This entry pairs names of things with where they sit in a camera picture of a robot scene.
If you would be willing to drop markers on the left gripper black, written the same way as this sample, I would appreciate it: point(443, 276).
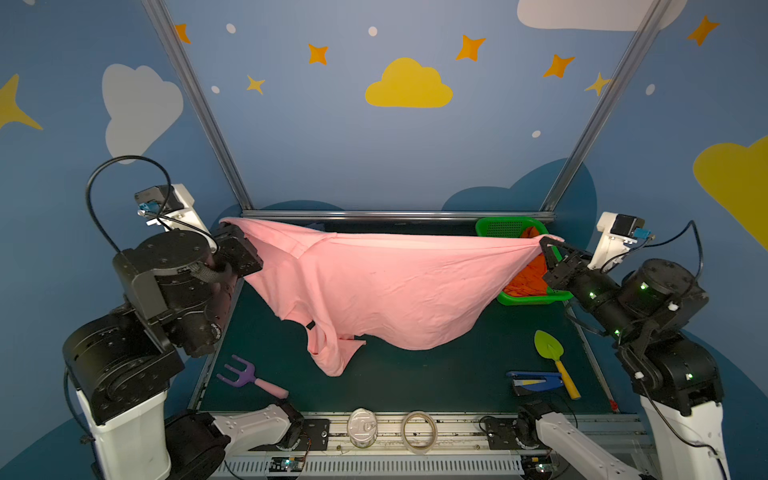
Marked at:
point(241, 255)

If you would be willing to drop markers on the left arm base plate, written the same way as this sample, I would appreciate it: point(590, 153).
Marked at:
point(310, 434)

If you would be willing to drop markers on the clear tape roll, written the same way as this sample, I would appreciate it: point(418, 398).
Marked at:
point(419, 432)

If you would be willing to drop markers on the aluminium frame left post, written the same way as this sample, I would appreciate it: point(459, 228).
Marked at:
point(161, 21)

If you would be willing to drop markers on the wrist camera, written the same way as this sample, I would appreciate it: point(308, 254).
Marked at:
point(170, 208)
point(620, 234)

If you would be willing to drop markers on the green yellow toy shovel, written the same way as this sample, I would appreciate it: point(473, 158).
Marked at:
point(549, 347)

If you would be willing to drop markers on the aluminium frame back bar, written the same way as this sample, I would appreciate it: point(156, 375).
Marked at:
point(388, 216)

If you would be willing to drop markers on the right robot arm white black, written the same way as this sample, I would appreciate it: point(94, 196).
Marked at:
point(677, 379)

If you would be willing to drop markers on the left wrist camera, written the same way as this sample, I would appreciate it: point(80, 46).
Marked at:
point(170, 208)

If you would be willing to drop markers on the circuit board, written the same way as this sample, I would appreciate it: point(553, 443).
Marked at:
point(537, 468)
point(288, 465)

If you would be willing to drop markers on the aluminium frame right post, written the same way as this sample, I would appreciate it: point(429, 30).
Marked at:
point(637, 49)

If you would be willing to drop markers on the right circuit board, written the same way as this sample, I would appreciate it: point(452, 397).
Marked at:
point(537, 468)

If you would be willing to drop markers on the green plastic basket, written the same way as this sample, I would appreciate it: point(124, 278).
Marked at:
point(519, 227)

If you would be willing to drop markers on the orange t-shirt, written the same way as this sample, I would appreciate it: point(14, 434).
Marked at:
point(529, 281)

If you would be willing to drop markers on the purple pink toy rake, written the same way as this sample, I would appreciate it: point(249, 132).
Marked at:
point(247, 376)

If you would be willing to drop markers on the aluminium frame post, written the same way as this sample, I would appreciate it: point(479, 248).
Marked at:
point(637, 49)
point(161, 21)

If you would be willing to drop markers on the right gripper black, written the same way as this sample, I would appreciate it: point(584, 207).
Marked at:
point(564, 270)

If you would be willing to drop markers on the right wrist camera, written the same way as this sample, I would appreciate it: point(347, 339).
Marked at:
point(620, 234)

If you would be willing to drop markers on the blue stapler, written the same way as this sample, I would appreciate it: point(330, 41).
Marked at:
point(528, 383)

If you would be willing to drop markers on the pink t-shirt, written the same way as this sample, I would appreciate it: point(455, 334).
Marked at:
point(415, 292)

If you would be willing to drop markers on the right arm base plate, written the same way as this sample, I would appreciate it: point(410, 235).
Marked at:
point(509, 433)

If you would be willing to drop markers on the aluminium front rail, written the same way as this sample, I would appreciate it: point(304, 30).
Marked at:
point(461, 452)

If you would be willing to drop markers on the left circuit board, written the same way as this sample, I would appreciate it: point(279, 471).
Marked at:
point(288, 465)

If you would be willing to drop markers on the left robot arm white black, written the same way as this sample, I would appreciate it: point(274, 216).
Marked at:
point(178, 292)

